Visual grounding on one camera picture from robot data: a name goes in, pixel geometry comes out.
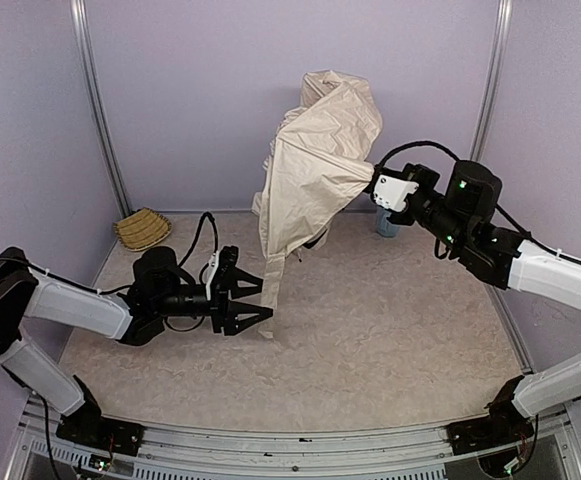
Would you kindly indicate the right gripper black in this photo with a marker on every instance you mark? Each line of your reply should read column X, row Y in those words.
column 404, row 215

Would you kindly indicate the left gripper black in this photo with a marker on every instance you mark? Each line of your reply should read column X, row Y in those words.
column 221, row 298

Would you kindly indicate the beige folding umbrella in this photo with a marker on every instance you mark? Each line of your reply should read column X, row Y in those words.
column 317, row 165

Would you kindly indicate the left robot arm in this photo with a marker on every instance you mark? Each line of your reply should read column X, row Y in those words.
column 161, row 289

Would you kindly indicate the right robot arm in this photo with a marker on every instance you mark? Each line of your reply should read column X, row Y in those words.
column 460, row 219

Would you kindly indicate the light blue mug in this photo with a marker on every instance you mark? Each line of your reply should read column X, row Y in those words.
column 384, row 227

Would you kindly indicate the yellow woven basket tray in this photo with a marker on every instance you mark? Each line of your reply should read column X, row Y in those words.
column 142, row 230

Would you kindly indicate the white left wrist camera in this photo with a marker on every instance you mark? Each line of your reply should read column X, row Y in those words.
column 208, row 272

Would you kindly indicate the aluminium front rail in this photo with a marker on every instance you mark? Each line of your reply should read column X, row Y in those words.
column 422, row 451

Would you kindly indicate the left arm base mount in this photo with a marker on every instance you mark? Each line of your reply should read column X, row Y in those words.
column 88, row 427

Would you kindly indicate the right aluminium corner post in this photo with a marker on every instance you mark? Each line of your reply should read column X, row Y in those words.
column 495, row 68

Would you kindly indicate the aluminium corner post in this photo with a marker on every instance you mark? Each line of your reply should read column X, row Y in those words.
column 86, row 53
column 495, row 68

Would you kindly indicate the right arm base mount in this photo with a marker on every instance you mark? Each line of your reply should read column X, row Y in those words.
column 501, row 426

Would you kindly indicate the left aluminium corner post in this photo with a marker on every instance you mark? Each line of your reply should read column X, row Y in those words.
column 86, row 53

